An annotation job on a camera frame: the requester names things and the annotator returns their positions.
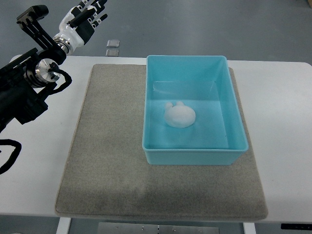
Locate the floor socket plate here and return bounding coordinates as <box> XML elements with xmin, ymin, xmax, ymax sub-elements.
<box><xmin>107</xmin><ymin>39</ymin><xmax>120</xmax><ymax>48</ymax></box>
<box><xmin>106</xmin><ymin>49</ymin><xmax>119</xmax><ymax>57</ymax></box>

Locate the upper floor socket plate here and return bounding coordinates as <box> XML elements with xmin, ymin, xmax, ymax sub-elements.
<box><xmin>107</xmin><ymin>39</ymin><xmax>120</xmax><ymax>48</ymax></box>

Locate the blue plastic box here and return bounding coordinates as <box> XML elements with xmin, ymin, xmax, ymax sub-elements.
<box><xmin>142</xmin><ymin>55</ymin><xmax>249</xmax><ymax>165</ymax></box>

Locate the white bunny toy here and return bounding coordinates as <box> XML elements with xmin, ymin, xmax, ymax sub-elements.
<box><xmin>164</xmin><ymin>101</ymin><xmax>196</xmax><ymax>128</ymax></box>

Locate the black table control panel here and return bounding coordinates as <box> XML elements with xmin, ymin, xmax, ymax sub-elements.
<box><xmin>281</xmin><ymin>223</ymin><xmax>312</xmax><ymax>231</ymax></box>

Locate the lower floor socket plate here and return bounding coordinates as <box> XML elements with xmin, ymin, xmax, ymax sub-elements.
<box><xmin>106</xmin><ymin>49</ymin><xmax>119</xmax><ymax>57</ymax></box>

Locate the metal table frame plate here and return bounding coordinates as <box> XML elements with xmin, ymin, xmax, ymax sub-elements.
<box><xmin>97</xmin><ymin>222</ymin><xmax>220</xmax><ymax>234</ymax></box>

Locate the right white table leg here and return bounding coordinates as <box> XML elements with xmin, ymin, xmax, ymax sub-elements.
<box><xmin>243</xmin><ymin>222</ymin><xmax>256</xmax><ymax>234</ymax></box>

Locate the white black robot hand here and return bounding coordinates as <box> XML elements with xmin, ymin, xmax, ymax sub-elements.
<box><xmin>53</xmin><ymin>0</ymin><xmax>107</xmax><ymax>55</ymax></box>

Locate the left white table leg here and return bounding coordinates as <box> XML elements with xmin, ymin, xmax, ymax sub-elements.
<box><xmin>56</xmin><ymin>217</ymin><xmax>72</xmax><ymax>234</ymax></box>

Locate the black cable loop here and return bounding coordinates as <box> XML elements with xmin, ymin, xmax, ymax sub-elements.
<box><xmin>0</xmin><ymin>138</ymin><xmax>22</xmax><ymax>175</ymax></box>

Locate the grey felt mat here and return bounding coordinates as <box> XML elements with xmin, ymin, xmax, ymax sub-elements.
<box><xmin>55</xmin><ymin>64</ymin><xmax>268</xmax><ymax>222</ymax></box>

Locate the white table leg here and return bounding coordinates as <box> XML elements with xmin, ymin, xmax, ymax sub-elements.
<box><xmin>56</xmin><ymin>217</ymin><xmax>72</xmax><ymax>234</ymax></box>
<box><xmin>243</xmin><ymin>222</ymin><xmax>256</xmax><ymax>234</ymax></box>

